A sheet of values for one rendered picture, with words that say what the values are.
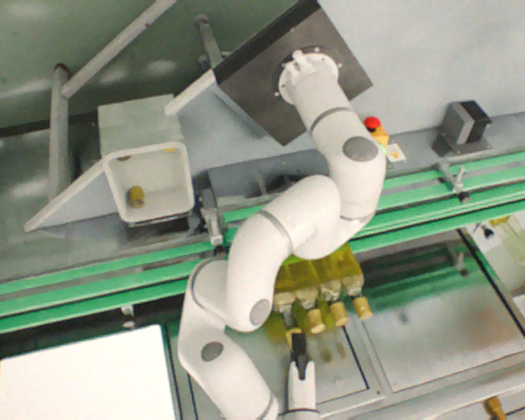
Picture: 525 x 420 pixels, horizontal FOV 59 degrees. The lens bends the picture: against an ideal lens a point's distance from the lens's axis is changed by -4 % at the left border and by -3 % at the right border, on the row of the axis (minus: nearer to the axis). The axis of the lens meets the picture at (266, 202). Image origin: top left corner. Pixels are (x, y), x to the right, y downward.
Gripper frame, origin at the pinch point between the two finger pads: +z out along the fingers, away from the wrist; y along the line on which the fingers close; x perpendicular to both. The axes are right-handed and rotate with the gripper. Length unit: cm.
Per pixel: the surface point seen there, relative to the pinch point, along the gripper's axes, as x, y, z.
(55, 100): 75, 4, 81
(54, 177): 65, 4, 46
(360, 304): -14.9, 1.9, 9.1
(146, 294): 36.1, -3.7, 14.6
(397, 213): -26.8, 6.9, 32.3
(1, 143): 101, -17, 82
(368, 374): -17.9, -11.5, -2.6
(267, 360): 6.3, -12.6, 1.6
